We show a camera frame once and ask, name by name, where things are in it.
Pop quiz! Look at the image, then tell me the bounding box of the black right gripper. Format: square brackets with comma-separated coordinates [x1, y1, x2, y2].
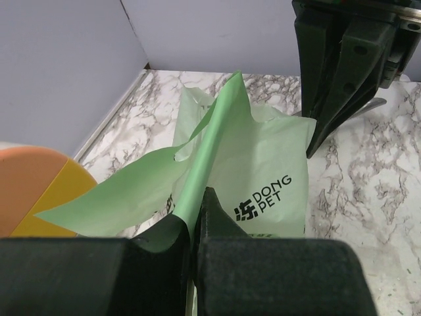
[292, 1, 420, 158]

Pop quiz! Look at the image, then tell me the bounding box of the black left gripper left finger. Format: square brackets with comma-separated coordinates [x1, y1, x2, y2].
[1, 215, 190, 315]

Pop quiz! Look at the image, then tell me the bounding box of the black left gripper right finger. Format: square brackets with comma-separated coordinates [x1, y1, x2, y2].
[195, 188, 377, 315]

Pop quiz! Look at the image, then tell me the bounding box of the green cat litter bag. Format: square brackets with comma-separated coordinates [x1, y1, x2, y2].
[33, 69, 318, 316]

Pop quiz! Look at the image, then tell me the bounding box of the silver metal scoop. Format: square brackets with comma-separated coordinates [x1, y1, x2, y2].
[355, 97, 387, 117]

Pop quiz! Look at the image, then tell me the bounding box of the cream round drawer cabinet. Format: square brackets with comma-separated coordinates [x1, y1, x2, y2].
[1, 142, 97, 238]

